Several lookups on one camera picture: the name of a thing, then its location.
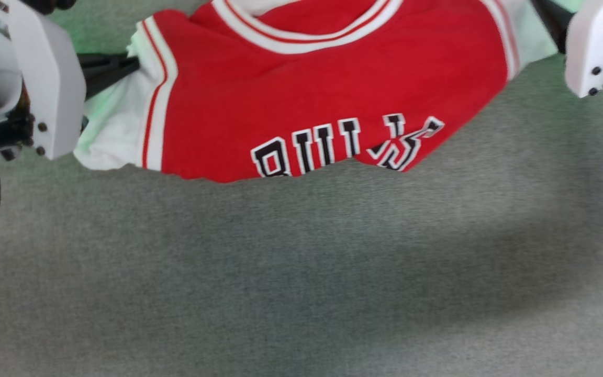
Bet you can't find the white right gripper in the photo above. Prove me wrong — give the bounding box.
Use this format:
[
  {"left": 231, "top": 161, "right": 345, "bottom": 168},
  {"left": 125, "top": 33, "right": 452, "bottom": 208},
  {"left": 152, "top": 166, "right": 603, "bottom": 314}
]
[{"left": 532, "top": 0, "right": 603, "bottom": 103}]

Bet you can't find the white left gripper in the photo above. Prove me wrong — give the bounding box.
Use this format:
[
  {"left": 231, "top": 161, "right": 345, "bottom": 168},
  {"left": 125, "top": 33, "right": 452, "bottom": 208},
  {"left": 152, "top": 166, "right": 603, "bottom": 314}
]
[{"left": 0, "top": 0, "right": 140, "bottom": 163}]

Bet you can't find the red Bulls basketball jersey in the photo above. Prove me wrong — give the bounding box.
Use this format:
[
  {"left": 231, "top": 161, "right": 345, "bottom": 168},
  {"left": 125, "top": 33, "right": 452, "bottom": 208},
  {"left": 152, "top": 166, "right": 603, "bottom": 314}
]
[{"left": 74, "top": 0, "right": 559, "bottom": 184}]

